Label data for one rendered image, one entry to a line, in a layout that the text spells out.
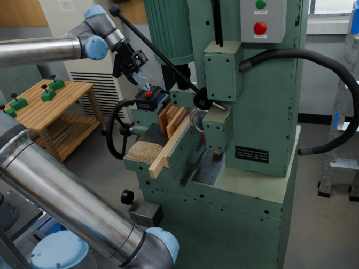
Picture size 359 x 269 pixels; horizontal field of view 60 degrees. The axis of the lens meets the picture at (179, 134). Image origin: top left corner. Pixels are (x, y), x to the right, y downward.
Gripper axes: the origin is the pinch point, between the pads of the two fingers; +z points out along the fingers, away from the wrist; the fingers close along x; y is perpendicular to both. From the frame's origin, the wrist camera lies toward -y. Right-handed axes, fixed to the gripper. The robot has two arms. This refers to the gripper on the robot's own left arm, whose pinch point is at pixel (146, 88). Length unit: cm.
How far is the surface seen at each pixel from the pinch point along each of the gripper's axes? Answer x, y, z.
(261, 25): -18, 60, -3
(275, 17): -17, 63, -3
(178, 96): -3.6, 14.3, 7.7
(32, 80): 92, -204, -44
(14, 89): 69, -201, -46
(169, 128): -11.6, 8.3, 15.3
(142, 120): -3.4, -9.4, 10.4
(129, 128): -0.8, -22.7, 12.0
